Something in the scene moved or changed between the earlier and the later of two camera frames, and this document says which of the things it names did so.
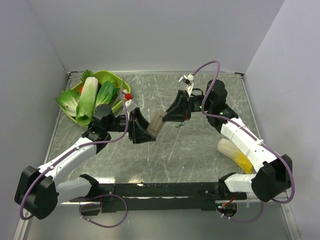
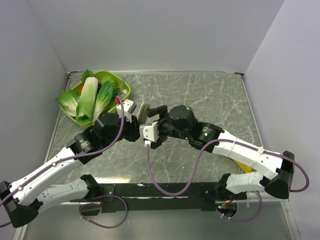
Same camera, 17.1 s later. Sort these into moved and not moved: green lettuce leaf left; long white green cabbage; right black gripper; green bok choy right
Moved: right black gripper
Not moved: long white green cabbage; green lettuce leaf left; green bok choy right
